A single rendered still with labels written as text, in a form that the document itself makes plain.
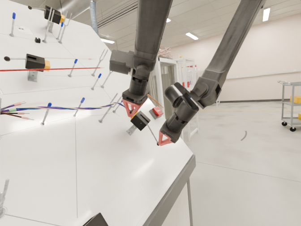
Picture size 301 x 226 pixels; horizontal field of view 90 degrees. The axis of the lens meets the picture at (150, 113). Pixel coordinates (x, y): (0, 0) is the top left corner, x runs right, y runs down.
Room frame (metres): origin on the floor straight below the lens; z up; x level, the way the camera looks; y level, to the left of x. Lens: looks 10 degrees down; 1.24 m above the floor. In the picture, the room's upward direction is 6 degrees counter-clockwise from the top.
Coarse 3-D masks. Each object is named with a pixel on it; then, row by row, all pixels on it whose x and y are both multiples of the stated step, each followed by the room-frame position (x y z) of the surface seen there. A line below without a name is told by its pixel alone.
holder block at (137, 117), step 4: (140, 112) 0.56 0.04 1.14; (136, 116) 0.54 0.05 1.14; (140, 116) 0.54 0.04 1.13; (144, 116) 0.56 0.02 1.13; (132, 120) 0.55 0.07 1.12; (136, 120) 0.54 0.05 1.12; (140, 120) 0.53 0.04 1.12; (144, 120) 0.54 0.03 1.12; (148, 120) 0.56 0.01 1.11; (136, 124) 0.54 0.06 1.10; (140, 124) 0.54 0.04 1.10; (144, 124) 0.53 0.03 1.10; (140, 128) 0.54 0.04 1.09
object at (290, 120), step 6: (282, 84) 3.36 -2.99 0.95; (288, 84) 3.22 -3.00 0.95; (294, 84) 2.92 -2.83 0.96; (300, 84) 2.88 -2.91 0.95; (282, 90) 3.38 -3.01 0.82; (282, 96) 3.37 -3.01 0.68; (294, 96) 3.14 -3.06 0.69; (300, 96) 3.06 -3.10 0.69; (282, 102) 3.35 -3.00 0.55; (288, 102) 3.23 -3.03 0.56; (294, 102) 3.07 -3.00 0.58; (300, 102) 2.93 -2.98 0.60; (282, 108) 3.36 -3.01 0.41; (282, 114) 3.35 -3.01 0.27; (300, 114) 3.12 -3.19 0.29; (288, 120) 3.18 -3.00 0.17; (294, 120) 3.14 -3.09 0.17; (300, 120) 3.09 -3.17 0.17
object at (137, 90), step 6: (132, 78) 0.49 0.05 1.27; (132, 84) 0.50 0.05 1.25; (138, 84) 0.49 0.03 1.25; (144, 84) 0.49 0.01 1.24; (126, 90) 0.52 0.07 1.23; (132, 90) 0.50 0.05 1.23; (138, 90) 0.50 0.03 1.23; (144, 90) 0.51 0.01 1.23; (126, 96) 0.49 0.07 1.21; (132, 96) 0.49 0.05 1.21; (138, 96) 0.50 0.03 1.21; (144, 96) 0.52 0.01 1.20; (138, 102) 0.48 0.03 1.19
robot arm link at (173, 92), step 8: (168, 88) 0.51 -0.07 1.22; (176, 88) 0.51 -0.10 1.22; (184, 88) 0.49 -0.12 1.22; (200, 88) 0.43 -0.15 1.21; (208, 88) 0.42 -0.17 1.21; (168, 96) 0.51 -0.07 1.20; (176, 96) 0.48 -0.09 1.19; (192, 96) 0.44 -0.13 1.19; (200, 96) 0.42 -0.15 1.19; (200, 104) 0.45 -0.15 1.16
